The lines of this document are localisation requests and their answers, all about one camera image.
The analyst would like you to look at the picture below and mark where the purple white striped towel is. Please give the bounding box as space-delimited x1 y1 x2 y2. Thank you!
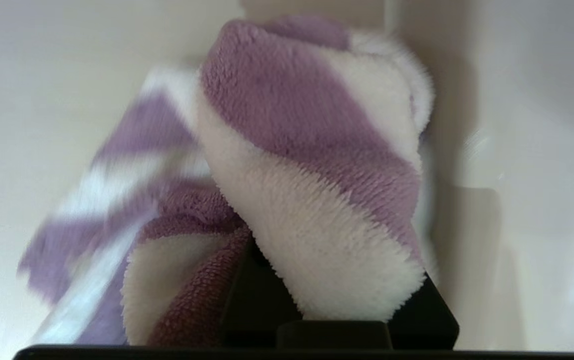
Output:
17 13 439 347

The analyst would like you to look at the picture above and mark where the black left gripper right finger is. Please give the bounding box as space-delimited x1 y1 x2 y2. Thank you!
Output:
389 276 461 350

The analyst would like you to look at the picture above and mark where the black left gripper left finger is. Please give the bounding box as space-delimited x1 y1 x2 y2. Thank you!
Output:
219 235 308 347

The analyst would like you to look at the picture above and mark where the beige ceramic sink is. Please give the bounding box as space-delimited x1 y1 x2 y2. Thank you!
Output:
387 0 574 352

